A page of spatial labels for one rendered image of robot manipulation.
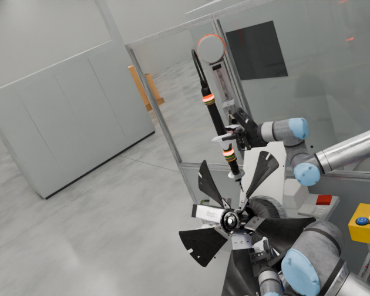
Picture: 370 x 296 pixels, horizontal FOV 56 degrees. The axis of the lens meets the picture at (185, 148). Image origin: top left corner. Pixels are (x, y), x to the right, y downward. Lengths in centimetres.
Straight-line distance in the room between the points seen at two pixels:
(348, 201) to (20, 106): 547
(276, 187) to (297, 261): 89
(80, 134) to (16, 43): 716
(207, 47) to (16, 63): 1166
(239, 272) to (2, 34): 1246
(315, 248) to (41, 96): 600
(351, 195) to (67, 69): 552
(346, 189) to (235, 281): 92
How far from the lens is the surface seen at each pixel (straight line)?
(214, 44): 202
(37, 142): 665
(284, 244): 153
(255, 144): 137
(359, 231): 172
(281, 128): 128
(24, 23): 1366
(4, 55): 1337
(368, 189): 220
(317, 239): 105
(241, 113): 133
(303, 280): 102
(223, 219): 168
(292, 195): 215
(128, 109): 719
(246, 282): 168
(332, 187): 228
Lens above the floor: 216
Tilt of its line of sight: 21 degrees down
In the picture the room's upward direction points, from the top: 23 degrees counter-clockwise
